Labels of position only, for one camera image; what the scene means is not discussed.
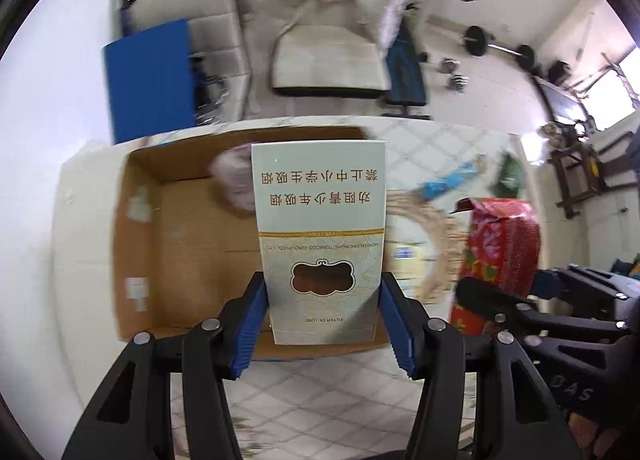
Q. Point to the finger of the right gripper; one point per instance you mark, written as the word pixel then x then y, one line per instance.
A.
pixel 549 283
pixel 493 304

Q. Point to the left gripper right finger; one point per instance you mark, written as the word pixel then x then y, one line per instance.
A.
pixel 481 398

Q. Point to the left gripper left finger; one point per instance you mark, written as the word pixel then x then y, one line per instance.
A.
pixel 129 415

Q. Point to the red snack bag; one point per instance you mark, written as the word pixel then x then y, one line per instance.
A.
pixel 503 243

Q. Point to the white cigarette carton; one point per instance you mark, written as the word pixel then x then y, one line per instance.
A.
pixel 321 215

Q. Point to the yellow white small box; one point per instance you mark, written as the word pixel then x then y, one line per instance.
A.
pixel 407 263

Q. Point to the dark wooden stool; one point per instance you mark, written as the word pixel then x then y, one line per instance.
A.
pixel 584 172

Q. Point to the green snack bag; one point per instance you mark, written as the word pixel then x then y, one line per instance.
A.
pixel 510 177

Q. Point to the blue wrapper stick pack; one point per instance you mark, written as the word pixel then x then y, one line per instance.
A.
pixel 433 189

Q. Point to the white checkered tablecloth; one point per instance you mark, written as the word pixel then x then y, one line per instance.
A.
pixel 208 259

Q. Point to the brown cardboard box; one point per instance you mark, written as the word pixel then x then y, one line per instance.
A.
pixel 136 280

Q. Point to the chrome dumbbell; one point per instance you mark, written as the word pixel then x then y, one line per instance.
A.
pixel 456 81

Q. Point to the black weight bench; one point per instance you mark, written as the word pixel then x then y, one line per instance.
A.
pixel 408 93

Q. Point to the pink cloth bundle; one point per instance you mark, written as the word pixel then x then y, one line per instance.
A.
pixel 232 168

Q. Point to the white leather chair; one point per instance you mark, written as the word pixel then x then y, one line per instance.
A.
pixel 327 61

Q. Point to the blue board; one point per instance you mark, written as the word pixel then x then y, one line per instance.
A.
pixel 150 82

